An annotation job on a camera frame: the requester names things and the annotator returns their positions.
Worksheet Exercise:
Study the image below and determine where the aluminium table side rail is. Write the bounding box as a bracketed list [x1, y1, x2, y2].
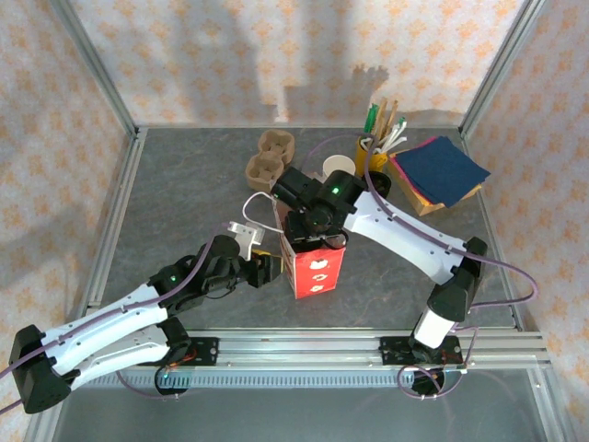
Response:
[73, 131, 149, 332]
[459, 133, 524, 331]

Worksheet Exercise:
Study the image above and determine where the stack of black lids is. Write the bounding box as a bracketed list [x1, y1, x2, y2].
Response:
[365, 170, 392, 197]

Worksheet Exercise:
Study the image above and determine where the aluminium frame post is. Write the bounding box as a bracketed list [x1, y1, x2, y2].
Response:
[49, 0, 142, 139]
[458, 0, 549, 139]

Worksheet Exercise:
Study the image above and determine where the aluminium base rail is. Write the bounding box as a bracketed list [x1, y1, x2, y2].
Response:
[49, 329, 552, 369]

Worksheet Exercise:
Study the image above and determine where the brown cardboard cup carrier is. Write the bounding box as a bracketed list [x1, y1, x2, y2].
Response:
[245, 130, 295, 191]

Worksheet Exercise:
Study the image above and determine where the grey slotted cable duct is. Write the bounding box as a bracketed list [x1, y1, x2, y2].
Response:
[64, 370, 537, 390]

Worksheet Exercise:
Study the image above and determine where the stack of coloured napkins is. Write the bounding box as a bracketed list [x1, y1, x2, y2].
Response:
[394, 135, 491, 206]

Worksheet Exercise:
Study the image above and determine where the green plastic stirrer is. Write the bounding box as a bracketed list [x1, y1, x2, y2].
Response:
[362, 103, 381, 140]

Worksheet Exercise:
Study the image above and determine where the stack of paper cups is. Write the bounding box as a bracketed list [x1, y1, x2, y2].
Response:
[321, 155, 356, 183]

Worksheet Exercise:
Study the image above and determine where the yellow holder cup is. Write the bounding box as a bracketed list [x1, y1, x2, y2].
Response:
[354, 135, 392, 174]

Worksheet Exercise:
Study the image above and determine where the red white paper bag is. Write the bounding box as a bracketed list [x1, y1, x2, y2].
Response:
[242, 192, 347, 300]

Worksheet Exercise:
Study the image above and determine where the magenta napkin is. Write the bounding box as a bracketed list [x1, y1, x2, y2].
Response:
[389, 135, 438, 202]

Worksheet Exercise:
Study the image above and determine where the wooden stir stick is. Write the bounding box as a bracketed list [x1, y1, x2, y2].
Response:
[384, 99, 400, 142]
[375, 98, 391, 142]

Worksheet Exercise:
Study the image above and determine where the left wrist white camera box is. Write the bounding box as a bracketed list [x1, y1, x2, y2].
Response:
[225, 220, 266, 262]

